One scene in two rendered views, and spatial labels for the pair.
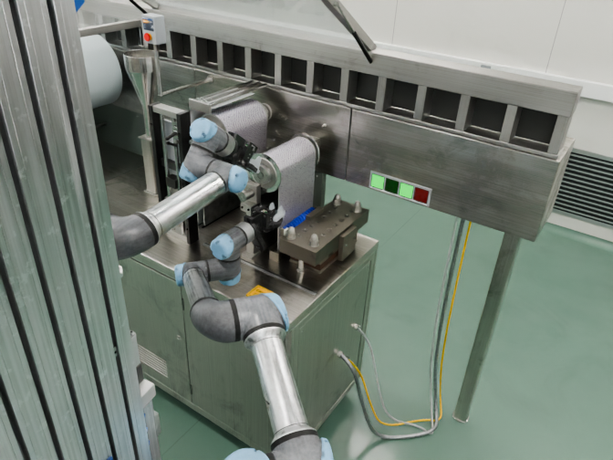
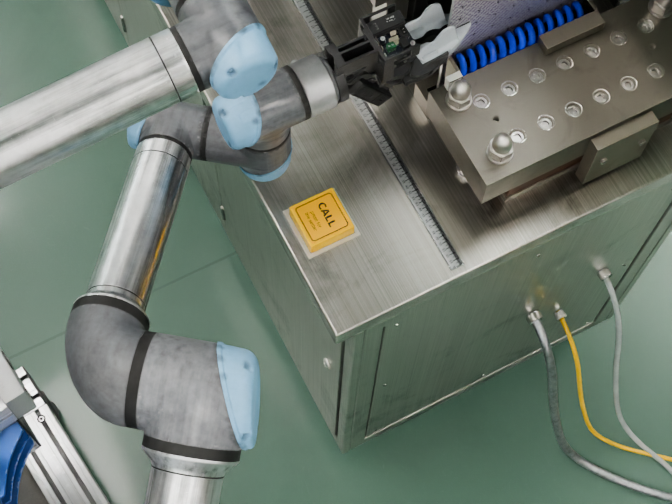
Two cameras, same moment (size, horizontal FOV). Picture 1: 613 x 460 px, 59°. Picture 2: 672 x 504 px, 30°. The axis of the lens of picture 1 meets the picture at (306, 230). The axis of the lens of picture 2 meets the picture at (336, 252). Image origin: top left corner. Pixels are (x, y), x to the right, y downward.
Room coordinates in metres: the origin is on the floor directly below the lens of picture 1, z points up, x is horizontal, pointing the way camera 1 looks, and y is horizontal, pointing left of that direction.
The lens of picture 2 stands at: (0.87, -0.19, 2.55)
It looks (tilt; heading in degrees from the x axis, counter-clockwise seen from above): 68 degrees down; 28
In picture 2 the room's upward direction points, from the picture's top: 3 degrees clockwise
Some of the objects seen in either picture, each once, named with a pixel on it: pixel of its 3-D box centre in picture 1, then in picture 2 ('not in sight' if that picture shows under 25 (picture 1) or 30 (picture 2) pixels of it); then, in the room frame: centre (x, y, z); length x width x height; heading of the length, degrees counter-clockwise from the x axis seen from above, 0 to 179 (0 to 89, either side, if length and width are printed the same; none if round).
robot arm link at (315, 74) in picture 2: (243, 233); (313, 82); (1.56, 0.22, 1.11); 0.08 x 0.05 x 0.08; 58
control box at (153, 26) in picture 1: (151, 29); not in sight; (2.08, 0.61, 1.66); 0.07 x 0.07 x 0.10; 57
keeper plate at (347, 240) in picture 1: (348, 243); (617, 149); (1.76, -0.16, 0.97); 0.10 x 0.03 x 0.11; 148
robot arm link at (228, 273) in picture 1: (224, 268); (251, 141); (1.49, 0.27, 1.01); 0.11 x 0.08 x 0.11; 110
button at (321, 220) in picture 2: (259, 296); (321, 220); (1.47, 0.15, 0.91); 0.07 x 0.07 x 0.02; 58
